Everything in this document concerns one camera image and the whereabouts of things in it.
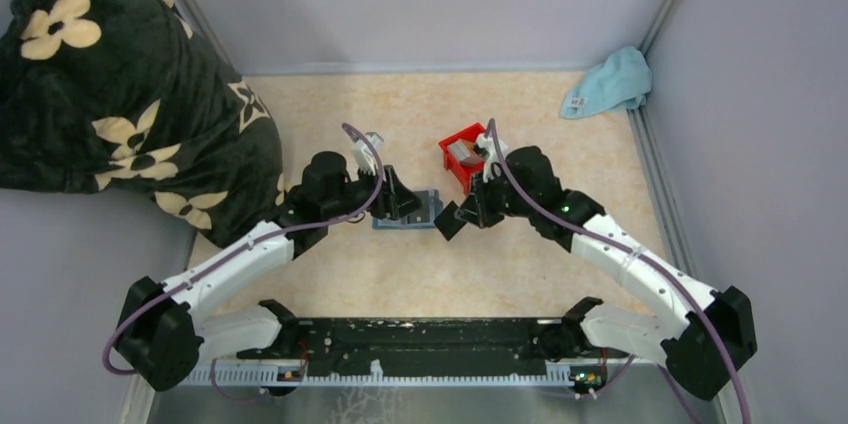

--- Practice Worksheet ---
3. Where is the black VIP credit card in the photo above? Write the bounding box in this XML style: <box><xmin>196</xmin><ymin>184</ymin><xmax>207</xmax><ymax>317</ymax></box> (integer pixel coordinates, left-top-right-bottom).
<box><xmin>402</xmin><ymin>192</ymin><xmax>442</xmax><ymax>228</ymax></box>

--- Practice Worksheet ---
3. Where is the black floral blanket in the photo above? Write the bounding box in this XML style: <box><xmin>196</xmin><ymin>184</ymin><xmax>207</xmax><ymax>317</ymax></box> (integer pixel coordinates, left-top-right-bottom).
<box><xmin>1</xmin><ymin>0</ymin><xmax>284</xmax><ymax>247</ymax></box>

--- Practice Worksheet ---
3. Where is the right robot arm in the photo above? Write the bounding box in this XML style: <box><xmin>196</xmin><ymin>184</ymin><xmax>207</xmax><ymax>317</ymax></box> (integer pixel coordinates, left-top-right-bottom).
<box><xmin>455</xmin><ymin>146</ymin><xmax>757</xmax><ymax>401</ymax></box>

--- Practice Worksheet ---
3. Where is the light blue cloth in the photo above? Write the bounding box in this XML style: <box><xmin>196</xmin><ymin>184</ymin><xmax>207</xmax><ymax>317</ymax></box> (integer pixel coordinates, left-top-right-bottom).
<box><xmin>560</xmin><ymin>46</ymin><xmax>653</xmax><ymax>120</ymax></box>

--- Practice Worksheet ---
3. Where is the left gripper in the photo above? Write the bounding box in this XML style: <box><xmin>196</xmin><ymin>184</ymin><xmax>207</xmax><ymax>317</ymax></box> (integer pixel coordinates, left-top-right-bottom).
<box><xmin>324</xmin><ymin>161</ymin><xmax>428</xmax><ymax>221</ymax></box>

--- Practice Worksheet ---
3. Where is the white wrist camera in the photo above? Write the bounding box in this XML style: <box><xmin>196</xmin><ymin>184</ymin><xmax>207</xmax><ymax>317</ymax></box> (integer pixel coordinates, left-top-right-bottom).
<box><xmin>351</xmin><ymin>132</ymin><xmax>384</xmax><ymax>175</ymax></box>
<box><xmin>474</xmin><ymin>132</ymin><xmax>509</xmax><ymax>183</ymax></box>

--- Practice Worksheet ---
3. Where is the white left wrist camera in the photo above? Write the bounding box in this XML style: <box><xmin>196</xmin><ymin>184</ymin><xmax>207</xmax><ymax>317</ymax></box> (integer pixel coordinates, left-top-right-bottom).
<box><xmin>351</xmin><ymin>132</ymin><xmax>384</xmax><ymax>175</ymax></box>

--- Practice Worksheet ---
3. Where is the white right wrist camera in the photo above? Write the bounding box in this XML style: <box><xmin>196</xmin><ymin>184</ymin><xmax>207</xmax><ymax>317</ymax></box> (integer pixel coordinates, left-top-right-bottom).
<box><xmin>474</xmin><ymin>132</ymin><xmax>509</xmax><ymax>183</ymax></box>

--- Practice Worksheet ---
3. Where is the silver credit cards stack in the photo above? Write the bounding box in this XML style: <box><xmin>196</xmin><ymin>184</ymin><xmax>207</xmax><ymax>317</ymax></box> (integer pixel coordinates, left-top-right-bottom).
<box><xmin>449</xmin><ymin>141</ymin><xmax>485</xmax><ymax>167</ymax></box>

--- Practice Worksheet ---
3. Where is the teal card holder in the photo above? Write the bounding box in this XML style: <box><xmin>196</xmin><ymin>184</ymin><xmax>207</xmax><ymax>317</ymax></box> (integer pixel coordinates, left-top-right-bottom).
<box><xmin>372</xmin><ymin>189</ymin><xmax>443</xmax><ymax>230</ymax></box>

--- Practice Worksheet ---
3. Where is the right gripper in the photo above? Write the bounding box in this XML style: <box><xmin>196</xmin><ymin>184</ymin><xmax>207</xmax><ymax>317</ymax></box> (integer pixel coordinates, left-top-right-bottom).
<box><xmin>455</xmin><ymin>166</ymin><xmax>536</xmax><ymax>229</ymax></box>

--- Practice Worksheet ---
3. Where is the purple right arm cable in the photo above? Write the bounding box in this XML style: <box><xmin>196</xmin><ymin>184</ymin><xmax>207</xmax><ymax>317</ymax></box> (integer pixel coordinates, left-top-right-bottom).
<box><xmin>484</xmin><ymin>118</ymin><xmax>753</xmax><ymax>424</ymax></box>

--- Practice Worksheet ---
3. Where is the red plastic bin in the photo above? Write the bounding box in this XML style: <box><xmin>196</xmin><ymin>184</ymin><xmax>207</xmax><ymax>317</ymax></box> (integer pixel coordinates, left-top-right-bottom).
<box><xmin>438</xmin><ymin>123</ymin><xmax>485</xmax><ymax>195</ymax></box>

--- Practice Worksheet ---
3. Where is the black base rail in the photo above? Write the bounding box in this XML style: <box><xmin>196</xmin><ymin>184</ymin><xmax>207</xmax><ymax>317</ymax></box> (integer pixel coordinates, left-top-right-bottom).
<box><xmin>237</xmin><ymin>317</ymin><xmax>626</xmax><ymax>394</ymax></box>

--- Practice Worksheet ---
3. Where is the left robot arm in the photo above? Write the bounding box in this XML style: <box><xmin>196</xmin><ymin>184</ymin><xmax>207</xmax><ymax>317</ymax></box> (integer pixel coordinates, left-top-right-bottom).
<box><xmin>101</xmin><ymin>151</ymin><xmax>424</xmax><ymax>391</ymax></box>

